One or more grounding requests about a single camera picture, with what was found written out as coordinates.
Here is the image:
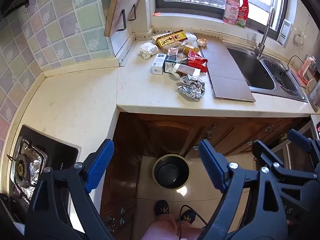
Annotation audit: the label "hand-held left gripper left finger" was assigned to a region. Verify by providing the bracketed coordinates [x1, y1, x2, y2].
[24, 139, 115, 240]

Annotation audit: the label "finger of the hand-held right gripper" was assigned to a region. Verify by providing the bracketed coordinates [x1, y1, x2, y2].
[252, 141, 316, 181]
[287, 129, 320, 172]

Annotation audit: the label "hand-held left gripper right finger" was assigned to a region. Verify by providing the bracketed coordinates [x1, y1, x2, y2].
[198, 139, 288, 240]

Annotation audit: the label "black round trash bin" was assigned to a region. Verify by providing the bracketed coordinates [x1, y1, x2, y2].
[152, 154, 190, 189]

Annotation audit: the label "aluminium foil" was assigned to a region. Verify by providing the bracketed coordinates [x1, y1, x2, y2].
[178, 74, 205, 102]

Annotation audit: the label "red snack bag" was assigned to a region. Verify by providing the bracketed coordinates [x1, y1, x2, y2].
[187, 50, 208, 73]

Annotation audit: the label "green white carton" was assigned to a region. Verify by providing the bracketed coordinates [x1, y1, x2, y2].
[164, 54, 200, 78]

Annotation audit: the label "small white box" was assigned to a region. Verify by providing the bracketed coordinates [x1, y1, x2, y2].
[151, 53, 167, 75]

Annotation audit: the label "clear grey plastic wrapper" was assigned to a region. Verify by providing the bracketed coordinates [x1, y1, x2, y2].
[167, 47, 188, 64]

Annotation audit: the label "yellow packet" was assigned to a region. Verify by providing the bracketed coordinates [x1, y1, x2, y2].
[184, 44, 200, 55]

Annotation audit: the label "white paper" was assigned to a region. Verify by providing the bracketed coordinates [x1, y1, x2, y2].
[139, 42, 158, 60]

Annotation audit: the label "beige paper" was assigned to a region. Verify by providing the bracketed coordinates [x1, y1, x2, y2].
[165, 41, 185, 53]

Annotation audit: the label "clear plastic bag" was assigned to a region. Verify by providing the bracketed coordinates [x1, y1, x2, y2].
[185, 32, 198, 46]

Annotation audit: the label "yellow red printed box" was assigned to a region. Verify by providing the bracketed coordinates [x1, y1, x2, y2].
[152, 29, 188, 49]

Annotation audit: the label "silver built-in appliance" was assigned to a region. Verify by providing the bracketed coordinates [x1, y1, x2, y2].
[272, 115, 320, 172]

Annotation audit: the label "black gas stove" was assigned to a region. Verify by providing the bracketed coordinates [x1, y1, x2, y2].
[10, 124, 79, 207]

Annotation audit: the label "silver countertop appliance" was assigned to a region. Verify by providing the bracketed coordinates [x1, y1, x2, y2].
[306, 80, 320, 113]

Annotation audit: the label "dark patterned slipper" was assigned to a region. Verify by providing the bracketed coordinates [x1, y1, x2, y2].
[154, 200, 170, 217]
[180, 210, 196, 225]

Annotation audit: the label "brown wooden base cabinet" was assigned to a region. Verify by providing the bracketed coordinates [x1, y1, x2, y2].
[100, 112, 310, 230]

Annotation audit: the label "foil stove liner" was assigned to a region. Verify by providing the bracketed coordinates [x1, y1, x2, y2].
[15, 140, 48, 188]

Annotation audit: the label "pink plastic holder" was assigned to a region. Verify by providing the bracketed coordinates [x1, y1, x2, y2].
[297, 55, 318, 85]

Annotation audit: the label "person's pink pants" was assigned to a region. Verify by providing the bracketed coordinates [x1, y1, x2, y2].
[145, 215, 203, 240]

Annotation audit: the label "stainless steel sink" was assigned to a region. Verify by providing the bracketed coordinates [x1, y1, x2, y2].
[224, 41, 308, 103]

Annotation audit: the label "brown flat board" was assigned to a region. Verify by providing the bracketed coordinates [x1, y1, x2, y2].
[195, 33, 256, 102]

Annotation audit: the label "metal faucet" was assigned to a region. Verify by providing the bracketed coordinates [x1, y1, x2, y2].
[254, 7, 275, 57]

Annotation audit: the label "red spray bottle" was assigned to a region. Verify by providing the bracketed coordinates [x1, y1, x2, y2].
[236, 0, 251, 28]

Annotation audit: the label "pink detergent pouch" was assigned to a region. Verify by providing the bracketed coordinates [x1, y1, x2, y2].
[223, 0, 241, 25]

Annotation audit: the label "dark framed window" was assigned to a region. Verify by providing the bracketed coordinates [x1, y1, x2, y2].
[152, 0, 288, 34]

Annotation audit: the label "thin black cable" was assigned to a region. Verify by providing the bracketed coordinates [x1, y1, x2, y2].
[282, 55, 307, 75]

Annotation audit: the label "white wall box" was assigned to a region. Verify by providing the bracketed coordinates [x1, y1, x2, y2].
[277, 19, 293, 47]

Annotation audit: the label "wooden wall cabinet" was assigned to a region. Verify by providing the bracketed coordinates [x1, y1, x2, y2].
[104, 0, 148, 37]

